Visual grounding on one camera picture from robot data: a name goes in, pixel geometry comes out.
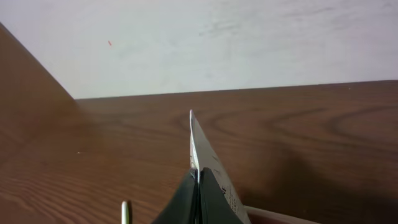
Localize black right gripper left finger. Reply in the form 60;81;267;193
152;168;198;224

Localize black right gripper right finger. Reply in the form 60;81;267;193
199;167;243;224

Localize white squeeze tube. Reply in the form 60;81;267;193
190;111;250;223

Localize white box pink inside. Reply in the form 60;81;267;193
121;201;319;224

